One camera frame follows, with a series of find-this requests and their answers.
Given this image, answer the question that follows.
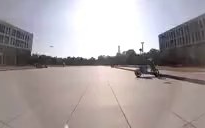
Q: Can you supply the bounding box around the grey concrete slab pavement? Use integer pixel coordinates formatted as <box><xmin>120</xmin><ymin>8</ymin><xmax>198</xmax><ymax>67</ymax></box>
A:
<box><xmin>0</xmin><ymin>65</ymin><xmax>205</xmax><ymax>128</ymax></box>

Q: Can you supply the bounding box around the row of trees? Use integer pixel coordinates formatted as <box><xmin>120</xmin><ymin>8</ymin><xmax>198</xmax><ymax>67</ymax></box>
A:
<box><xmin>29</xmin><ymin>48</ymin><xmax>164</xmax><ymax>67</ymax></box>

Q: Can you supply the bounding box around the raised pale sidewalk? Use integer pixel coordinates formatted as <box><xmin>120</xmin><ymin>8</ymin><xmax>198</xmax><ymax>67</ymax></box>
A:
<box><xmin>118</xmin><ymin>65</ymin><xmax>205</xmax><ymax>88</ymax></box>

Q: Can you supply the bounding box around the small vehicle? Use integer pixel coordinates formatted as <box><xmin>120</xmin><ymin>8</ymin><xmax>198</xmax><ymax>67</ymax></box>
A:
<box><xmin>134</xmin><ymin>58</ymin><xmax>161</xmax><ymax>79</ymax></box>

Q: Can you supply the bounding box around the pole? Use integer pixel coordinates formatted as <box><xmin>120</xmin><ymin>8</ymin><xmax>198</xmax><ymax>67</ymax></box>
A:
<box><xmin>140</xmin><ymin>41</ymin><xmax>145</xmax><ymax>55</ymax></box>

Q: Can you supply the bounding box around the grey long office building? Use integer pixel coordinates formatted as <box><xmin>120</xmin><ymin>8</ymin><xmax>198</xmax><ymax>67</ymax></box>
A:
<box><xmin>158</xmin><ymin>8</ymin><xmax>205</xmax><ymax>68</ymax></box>

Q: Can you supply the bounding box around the pale long office building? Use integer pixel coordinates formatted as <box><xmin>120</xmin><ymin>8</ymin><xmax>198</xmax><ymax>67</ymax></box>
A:
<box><xmin>0</xmin><ymin>15</ymin><xmax>34</xmax><ymax>66</ymax></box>

